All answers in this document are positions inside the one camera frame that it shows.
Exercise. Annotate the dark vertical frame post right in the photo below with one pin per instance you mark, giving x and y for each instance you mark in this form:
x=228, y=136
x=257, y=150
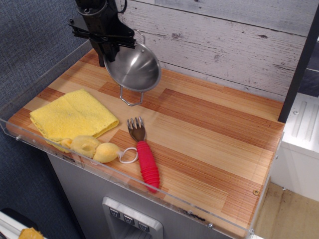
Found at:
x=301, y=68

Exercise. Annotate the metal bowl with wire handles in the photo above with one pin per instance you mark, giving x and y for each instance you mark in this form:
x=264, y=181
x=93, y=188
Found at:
x=135, y=69

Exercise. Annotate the yellow plush toy with string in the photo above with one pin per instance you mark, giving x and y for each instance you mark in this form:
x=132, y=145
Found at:
x=96, y=150

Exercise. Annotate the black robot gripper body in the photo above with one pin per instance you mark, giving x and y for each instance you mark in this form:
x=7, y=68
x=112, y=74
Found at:
x=99, y=22

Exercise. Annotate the fork with red handle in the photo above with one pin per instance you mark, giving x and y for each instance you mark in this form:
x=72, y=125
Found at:
x=148, y=167

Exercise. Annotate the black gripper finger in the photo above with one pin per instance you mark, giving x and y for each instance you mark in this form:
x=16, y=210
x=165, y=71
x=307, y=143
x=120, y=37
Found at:
x=110, y=50
x=97, y=44

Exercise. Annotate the folded yellow cloth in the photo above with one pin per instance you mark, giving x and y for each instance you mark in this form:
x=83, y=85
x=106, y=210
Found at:
x=74, y=114

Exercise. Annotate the clear acrylic table guard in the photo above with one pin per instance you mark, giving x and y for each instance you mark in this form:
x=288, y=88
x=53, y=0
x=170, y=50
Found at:
x=213, y=145

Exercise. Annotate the yellow object bottom left corner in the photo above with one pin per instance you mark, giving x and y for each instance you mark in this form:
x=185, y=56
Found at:
x=30, y=233

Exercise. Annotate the grey dispenser button panel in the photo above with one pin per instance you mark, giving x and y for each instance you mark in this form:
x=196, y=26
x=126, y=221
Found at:
x=130, y=221

